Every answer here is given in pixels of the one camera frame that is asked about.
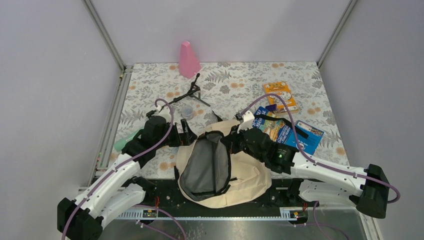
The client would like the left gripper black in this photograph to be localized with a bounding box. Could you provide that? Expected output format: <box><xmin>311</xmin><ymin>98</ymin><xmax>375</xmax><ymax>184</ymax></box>
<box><xmin>154</xmin><ymin>118</ymin><xmax>197</xmax><ymax>149</ymax></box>

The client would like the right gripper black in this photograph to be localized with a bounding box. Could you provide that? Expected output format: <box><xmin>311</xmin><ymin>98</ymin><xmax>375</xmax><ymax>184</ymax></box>
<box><xmin>221</xmin><ymin>123</ymin><xmax>266</xmax><ymax>163</ymax></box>

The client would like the cream canvas backpack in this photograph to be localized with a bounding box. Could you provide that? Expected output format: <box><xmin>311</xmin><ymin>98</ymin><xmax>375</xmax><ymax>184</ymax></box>
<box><xmin>175</xmin><ymin>120</ymin><xmax>273</xmax><ymax>209</ymax></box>

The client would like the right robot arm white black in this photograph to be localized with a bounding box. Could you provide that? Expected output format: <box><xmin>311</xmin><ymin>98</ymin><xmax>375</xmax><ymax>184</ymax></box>
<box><xmin>221</xmin><ymin>128</ymin><xmax>390</xmax><ymax>219</ymax></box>

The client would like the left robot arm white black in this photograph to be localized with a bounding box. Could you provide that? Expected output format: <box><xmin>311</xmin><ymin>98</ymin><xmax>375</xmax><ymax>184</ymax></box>
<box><xmin>57</xmin><ymin>115</ymin><xmax>197</xmax><ymax>240</ymax></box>

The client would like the clear jar of clips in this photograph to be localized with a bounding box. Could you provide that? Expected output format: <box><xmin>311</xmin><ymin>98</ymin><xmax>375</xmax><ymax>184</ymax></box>
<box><xmin>180</xmin><ymin>105</ymin><xmax>195</xmax><ymax>120</ymax></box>

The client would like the blue Treehouse book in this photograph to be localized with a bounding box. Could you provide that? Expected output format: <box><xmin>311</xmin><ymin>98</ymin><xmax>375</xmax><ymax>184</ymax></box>
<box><xmin>252</xmin><ymin>117</ymin><xmax>292</xmax><ymax>144</ymax></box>

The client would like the purple small block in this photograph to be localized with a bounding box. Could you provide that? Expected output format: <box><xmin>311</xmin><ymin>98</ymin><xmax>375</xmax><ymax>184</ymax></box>
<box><xmin>265</xmin><ymin>104</ymin><xmax>277</xmax><ymax>112</ymax></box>

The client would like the black folding tripod stand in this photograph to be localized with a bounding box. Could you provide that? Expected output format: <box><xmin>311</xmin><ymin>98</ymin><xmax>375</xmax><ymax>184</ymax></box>
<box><xmin>146</xmin><ymin>73</ymin><xmax>212</xmax><ymax>118</ymax></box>

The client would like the mint green tube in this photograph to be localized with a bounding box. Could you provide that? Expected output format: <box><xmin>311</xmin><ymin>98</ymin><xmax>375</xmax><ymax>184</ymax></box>
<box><xmin>113</xmin><ymin>130</ymin><xmax>139</xmax><ymax>152</ymax></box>

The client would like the orange children's book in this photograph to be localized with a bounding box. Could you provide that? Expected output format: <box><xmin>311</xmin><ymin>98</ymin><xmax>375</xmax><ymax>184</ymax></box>
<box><xmin>263</xmin><ymin>81</ymin><xmax>299</xmax><ymax>115</ymax></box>

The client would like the blue round-logo book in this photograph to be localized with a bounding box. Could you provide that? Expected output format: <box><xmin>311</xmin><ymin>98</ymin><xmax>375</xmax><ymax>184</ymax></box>
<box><xmin>296</xmin><ymin>120</ymin><xmax>325</xmax><ymax>155</ymax></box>

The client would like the pink cone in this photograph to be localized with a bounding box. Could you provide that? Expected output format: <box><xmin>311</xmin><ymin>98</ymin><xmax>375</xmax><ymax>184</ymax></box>
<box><xmin>178</xmin><ymin>41</ymin><xmax>201</xmax><ymax>79</ymax></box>

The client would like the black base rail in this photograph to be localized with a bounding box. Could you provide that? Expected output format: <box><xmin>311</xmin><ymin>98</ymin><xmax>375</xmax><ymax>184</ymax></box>
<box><xmin>141</xmin><ymin>178</ymin><xmax>315</xmax><ymax>219</ymax></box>

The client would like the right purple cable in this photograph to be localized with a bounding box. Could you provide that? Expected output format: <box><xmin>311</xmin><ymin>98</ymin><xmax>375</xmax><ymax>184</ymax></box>
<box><xmin>235</xmin><ymin>93</ymin><xmax>401</xmax><ymax>204</ymax></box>

